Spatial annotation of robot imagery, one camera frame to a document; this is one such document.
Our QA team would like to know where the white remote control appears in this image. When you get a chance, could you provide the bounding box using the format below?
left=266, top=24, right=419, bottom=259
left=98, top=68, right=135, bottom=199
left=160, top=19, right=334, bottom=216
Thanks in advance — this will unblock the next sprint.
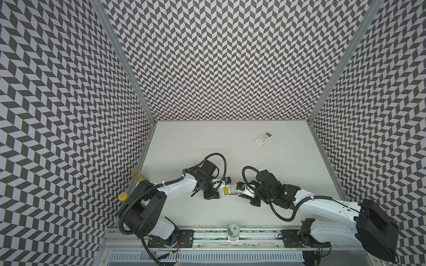
left=254, top=131, right=274, bottom=147
left=218, top=186, right=239, bottom=198

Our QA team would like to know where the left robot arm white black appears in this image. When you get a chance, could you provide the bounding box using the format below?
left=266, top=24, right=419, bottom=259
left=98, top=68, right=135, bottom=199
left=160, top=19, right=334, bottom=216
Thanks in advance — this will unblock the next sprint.
left=118, top=153, right=231, bottom=247

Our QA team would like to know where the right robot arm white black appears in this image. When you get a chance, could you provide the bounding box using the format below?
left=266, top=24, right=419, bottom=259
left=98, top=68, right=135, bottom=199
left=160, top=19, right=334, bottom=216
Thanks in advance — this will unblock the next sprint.
left=238, top=166, right=400, bottom=263

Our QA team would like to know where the yellow-green bottle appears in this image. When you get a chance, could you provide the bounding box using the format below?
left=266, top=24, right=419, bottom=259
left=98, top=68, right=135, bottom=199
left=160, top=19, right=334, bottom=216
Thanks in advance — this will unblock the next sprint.
left=132, top=168, right=146, bottom=182

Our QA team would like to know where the red jar yellow lid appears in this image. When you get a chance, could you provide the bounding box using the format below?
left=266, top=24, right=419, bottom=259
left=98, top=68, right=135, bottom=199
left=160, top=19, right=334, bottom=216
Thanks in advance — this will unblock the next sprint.
left=118, top=192, right=129, bottom=202

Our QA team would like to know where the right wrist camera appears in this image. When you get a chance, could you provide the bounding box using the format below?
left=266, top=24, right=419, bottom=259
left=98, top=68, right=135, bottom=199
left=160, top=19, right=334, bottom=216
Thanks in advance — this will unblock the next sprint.
left=236, top=182, right=255, bottom=198

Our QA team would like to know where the white green cylinder on rail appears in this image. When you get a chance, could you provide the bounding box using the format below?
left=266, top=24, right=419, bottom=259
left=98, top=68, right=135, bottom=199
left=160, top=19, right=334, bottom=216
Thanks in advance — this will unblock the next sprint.
left=227, top=223, right=240, bottom=242

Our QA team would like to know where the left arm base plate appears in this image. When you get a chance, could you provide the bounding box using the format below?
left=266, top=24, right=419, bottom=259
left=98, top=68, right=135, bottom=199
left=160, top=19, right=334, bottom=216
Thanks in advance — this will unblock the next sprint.
left=148, top=229, right=194, bottom=248

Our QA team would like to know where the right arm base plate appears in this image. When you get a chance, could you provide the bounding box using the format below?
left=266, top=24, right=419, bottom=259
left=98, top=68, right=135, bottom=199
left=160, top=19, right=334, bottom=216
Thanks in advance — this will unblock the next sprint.
left=280, top=229, right=331, bottom=249

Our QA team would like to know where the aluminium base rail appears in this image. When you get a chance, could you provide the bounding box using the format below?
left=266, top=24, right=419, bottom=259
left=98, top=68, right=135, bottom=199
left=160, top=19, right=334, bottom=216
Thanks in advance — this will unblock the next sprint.
left=103, top=225, right=377, bottom=252

